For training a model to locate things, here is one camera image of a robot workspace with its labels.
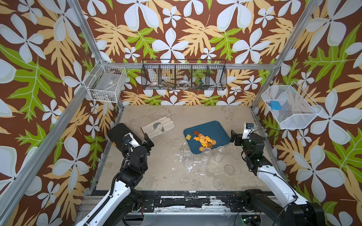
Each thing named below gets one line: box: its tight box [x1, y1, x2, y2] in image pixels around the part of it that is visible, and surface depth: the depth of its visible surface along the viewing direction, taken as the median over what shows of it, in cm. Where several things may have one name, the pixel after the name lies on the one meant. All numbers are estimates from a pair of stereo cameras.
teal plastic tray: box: [183, 120, 231, 155], surface depth 103 cm
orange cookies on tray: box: [185, 130, 217, 152], surface depth 99 cm
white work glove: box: [140, 116, 176, 139], surface depth 109 cm
